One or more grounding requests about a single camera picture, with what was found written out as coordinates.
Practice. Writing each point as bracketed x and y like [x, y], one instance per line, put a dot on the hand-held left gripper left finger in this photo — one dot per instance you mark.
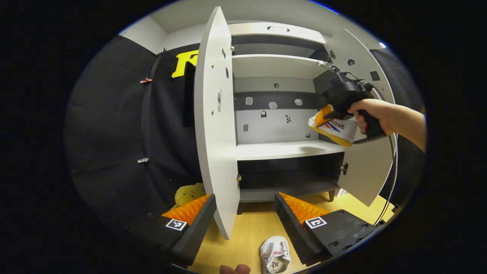
[194, 232]

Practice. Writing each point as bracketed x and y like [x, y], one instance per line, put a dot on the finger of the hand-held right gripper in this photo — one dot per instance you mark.
[323, 116]

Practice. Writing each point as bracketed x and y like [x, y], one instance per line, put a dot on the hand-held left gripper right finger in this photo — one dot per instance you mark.
[295, 232]

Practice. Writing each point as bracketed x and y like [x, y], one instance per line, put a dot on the white canvas shoe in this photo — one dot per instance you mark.
[338, 133]
[276, 255]

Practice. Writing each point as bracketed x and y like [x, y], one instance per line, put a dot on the white shoe cabinet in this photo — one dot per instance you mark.
[281, 150]

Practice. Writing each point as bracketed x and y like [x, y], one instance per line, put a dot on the white cabinet door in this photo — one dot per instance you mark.
[217, 152]
[365, 171]

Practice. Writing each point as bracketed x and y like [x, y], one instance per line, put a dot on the white cabinet shelf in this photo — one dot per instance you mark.
[274, 66]
[285, 150]

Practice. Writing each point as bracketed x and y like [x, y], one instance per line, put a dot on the dark cabinet leg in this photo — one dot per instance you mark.
[331, 195]

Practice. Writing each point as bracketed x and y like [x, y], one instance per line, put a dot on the white cabinet drawer front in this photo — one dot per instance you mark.
[251, 29]

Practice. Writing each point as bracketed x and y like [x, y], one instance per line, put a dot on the yellow plush toy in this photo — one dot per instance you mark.
[188, 195]

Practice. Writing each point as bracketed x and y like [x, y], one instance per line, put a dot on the silver cloth clip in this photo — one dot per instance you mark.
[143, 160]

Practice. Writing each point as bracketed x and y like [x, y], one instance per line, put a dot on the red cloth clip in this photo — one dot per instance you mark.
[145, 80]

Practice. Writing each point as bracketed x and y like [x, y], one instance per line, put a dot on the black cloth clip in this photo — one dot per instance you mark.
[163, 51]

